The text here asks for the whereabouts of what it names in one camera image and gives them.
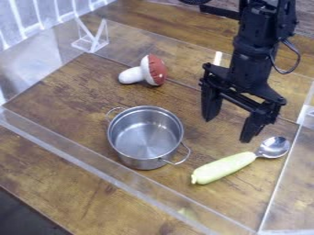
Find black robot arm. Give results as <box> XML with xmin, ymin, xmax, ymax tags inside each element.
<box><xmin>200</xmin><ymin>0</ymin><xmax>297</xmax><ymax>143</ymax></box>

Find green handled metal spoon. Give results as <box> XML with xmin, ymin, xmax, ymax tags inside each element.
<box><xmin>190</xmin><ymin>137</ymin><xmax>291</xmax><ymax>185</ymax></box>

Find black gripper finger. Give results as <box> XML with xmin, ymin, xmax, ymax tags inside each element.
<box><xmin>239</xmin><ymin>113</ymin><xmax>264</xmax><ymax>143</ymax></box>
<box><xmin>201</xmin><ymin>84</ymin><xmax>221</xmax><ymax>121</ymax></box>

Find small stainless steel pot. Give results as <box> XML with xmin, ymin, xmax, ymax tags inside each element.
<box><xmin>105</xmin><ymin>106</ymin><xmax>190</xmax><ymax>170</ymax></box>

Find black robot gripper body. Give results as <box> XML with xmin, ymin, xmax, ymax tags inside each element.
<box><xmin>200</xmin><ymin>38</ymin><xmax>285</xmax><ymax>125</ymax></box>

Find clear acrylic enclosure wall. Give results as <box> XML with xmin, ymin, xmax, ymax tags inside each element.
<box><xmin>0</xmin><ymin>0</ymin><xmax>314</xmax><ymax>235</ymax></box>

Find black strip on table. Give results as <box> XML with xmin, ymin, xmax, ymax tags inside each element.
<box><xmin>198</xmin><ymin>5</ymin><xmax>240</xmax><ymax>20</ymax></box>

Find clear acrylic triangular bracket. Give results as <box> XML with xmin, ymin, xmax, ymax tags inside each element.
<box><xmin>70</xmin><ymin>17</ymin><xmax>109</xmax><ymax>53</ymax></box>

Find red white toy mushroom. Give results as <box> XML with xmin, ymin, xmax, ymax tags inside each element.
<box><xmin>117</xmin><ymin>54</ymin><xmax>166</xmax><ymax>86</ymax></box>

